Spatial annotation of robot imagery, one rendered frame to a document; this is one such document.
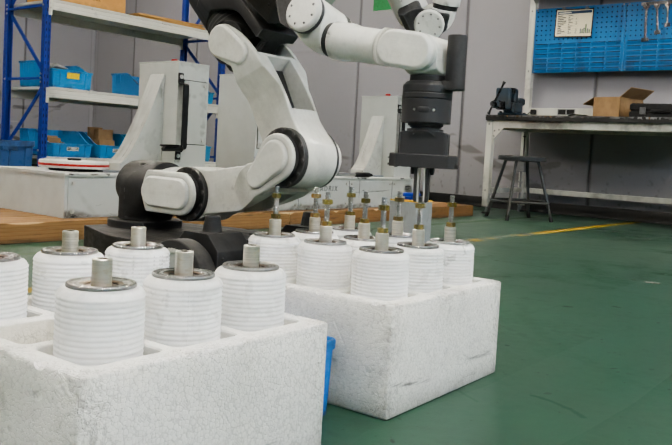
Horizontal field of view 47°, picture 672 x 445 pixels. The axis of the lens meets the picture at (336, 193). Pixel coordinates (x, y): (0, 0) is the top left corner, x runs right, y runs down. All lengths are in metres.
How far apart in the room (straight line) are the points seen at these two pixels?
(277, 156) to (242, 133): 2.41
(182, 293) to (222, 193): 1.08
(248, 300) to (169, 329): 0.13
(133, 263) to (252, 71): 0.83
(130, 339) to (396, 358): 0.50
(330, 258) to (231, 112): 2.98
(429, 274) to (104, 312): 0.68
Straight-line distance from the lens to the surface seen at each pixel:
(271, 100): 1.88
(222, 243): 1.78
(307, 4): 1.50
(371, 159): 5.09
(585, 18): 6.60
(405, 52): 1.37
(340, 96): 7.93
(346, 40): 1.46
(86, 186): 3.41
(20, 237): 3.20
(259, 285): 1.01
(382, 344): 1.23
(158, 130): 3.83
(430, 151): 1.37
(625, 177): 6.51
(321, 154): 1.83
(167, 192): 2.08
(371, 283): 1.27
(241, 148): 4.20
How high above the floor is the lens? 0.41
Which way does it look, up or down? 3 degrees down
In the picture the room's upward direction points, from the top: 3 degrees clockwise
